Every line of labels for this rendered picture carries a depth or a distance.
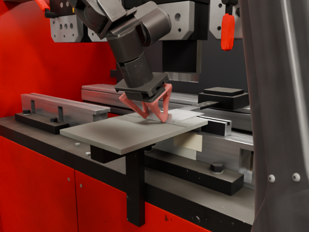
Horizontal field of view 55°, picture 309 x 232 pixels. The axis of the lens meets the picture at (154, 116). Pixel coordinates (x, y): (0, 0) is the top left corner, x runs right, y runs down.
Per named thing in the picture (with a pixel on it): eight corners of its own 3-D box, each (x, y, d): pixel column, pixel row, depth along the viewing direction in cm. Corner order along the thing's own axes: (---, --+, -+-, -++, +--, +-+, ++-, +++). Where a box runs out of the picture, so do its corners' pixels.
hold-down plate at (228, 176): (125, 159, 77) (125, 148, 77) (140, 153, 81) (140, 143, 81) (231, 196, 58) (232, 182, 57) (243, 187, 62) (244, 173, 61)
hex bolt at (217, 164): (207, 171, 62) (208, 164, 62) (214, 167, 64) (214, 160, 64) (219, 175, 61) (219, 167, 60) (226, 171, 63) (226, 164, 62)
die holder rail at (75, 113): (22, 116, 126) (20, 94, 123) (36, 114, 130) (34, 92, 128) (96, 140, 93) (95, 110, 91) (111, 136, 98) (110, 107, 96)
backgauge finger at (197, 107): (166, 113, 81) (167, 95, 79) (215, 101, 100) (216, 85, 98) (204, 120, 73) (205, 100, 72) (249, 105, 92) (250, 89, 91)
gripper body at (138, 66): (135, 78, 66) (123, 47, 62) (171, 80, 59) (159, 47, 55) (116, 94, 62) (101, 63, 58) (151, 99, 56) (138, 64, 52)
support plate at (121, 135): (59, 134, 59) (59, 129, 59) (148, 113, 78) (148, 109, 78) (121, 155, 47) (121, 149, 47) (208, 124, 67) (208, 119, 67)
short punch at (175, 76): (162, 79, 74) (162, 40, 72) (167, 79, 76) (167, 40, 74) (196, 82, 68) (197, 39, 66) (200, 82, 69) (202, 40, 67)
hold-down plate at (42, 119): (14, 120, 118) (14, 113, 118) (28, 118, 122) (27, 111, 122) (55, 135, 99) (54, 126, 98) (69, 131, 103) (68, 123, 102)
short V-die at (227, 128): (155, 121, 78) (155, 110, 77) (162, 119, 80) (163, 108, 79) (224, 136, 65) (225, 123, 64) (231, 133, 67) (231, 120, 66)
